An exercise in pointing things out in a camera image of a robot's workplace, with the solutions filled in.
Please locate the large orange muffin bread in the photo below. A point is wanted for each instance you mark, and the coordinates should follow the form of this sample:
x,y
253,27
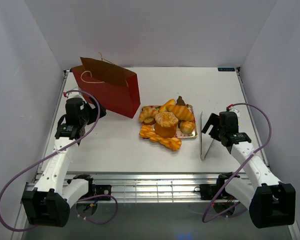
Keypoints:
x,y
166,124

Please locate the small oval bread roll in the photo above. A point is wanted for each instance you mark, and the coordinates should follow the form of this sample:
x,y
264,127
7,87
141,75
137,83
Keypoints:
x,y
163,108

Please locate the brown chocolate figure bread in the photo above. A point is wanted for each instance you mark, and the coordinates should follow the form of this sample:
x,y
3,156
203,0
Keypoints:
x,y
180,101

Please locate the toast slice bread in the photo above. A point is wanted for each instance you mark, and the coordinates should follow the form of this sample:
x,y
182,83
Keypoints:
x,y
149,121

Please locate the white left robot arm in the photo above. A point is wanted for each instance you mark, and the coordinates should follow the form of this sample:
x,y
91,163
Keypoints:
x,y
49,202

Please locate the croissant bread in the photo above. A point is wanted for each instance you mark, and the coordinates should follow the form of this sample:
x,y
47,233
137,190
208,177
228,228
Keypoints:
x,y
147,113

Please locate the striped long loaf bread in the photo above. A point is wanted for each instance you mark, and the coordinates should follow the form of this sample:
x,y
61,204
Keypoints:
x,y
181,112

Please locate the braided twisted bread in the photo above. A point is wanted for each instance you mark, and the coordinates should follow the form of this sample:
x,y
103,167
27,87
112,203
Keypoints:
x,y
147,132

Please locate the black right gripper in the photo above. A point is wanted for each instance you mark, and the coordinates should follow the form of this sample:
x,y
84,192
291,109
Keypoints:
x,y
213,120

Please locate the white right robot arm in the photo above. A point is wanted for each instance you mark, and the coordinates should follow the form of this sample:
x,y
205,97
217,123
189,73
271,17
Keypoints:
x,y
269,201

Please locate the aluminium frame rail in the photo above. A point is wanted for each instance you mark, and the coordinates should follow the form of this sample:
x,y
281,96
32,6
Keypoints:
x,y
135,188

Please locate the round scored bun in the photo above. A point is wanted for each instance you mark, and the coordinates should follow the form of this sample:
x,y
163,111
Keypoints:
x,y
187,127

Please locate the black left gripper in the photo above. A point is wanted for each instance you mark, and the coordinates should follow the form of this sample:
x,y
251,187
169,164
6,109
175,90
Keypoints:
x,y
94,111

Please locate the red paper bag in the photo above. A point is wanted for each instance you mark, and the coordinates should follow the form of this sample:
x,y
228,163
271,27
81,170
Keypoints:
x,y
116,88

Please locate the floral serving tray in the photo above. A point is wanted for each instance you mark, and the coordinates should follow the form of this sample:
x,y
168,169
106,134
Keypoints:
x,y
179,134

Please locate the blue label sticker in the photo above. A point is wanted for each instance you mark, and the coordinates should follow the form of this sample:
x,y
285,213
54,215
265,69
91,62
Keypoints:
x,y
226,69

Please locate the metal serving tongs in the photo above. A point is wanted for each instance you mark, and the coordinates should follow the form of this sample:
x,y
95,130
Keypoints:
x,y
205,139

